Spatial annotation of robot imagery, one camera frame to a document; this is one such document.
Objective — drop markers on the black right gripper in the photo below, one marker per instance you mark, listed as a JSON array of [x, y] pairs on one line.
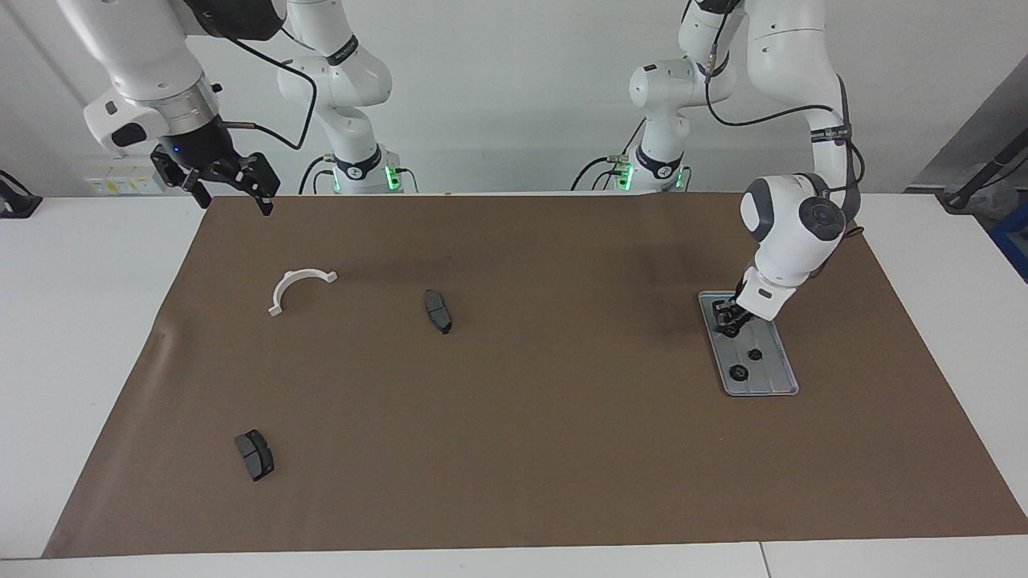
[[199, 147]]

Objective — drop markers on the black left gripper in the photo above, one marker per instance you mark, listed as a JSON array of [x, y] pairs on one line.
[[743, 305]]

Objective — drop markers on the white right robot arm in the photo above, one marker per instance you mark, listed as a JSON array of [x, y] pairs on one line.
[[144, 48]]

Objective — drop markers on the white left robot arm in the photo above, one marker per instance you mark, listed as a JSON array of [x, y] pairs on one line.
[[791, 233]]

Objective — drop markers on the silver metal tray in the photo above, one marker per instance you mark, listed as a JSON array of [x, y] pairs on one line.
[[775, 377]]

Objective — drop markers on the brown table mat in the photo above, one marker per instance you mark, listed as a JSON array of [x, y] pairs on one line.
[[562, 449]]

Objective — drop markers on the dark grey brake pad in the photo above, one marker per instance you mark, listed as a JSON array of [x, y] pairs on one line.
[[438, 311], [255, 456]]

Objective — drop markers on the black stand pole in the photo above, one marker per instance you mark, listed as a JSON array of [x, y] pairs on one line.
[[976, 186]]

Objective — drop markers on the blue crate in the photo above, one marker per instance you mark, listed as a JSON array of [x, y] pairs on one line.
[[1013, 241]]

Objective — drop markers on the white wall socket strip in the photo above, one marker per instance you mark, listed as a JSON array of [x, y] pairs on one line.
[[128, 177]]

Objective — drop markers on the white curved plastic bracket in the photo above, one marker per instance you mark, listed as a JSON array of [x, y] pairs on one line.
[[283, 287]]

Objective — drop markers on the black clamp mount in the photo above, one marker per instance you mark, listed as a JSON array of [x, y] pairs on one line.
[[16, 205]]

